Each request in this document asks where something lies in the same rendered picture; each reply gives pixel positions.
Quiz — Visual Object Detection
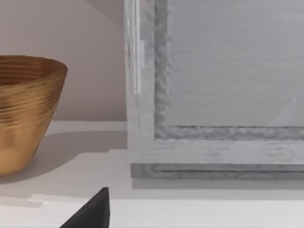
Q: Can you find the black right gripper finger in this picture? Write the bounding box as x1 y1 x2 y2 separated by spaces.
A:
59 187 111 228

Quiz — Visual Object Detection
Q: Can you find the brown wooden bowl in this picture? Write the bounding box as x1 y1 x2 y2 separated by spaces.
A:
0 55 68 177

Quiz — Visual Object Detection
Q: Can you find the grey wooden cabinet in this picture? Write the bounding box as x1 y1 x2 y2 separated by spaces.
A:
123 0 304 180

